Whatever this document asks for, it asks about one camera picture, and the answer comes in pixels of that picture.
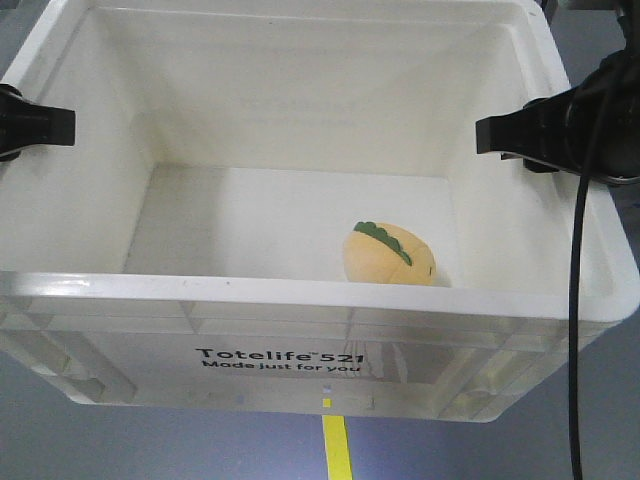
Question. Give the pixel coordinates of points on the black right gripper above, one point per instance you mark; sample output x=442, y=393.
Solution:
x=592, y=129

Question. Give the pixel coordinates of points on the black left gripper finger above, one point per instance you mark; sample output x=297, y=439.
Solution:
x=25, y=124

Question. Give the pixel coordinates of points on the white plastic tote box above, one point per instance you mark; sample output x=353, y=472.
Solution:
x=187, y=251

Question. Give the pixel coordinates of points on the yellow plush ball green crest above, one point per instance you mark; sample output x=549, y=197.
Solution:
x=382, y=253

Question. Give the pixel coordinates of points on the yellow floor tape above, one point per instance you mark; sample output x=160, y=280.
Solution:
x=336, y=442

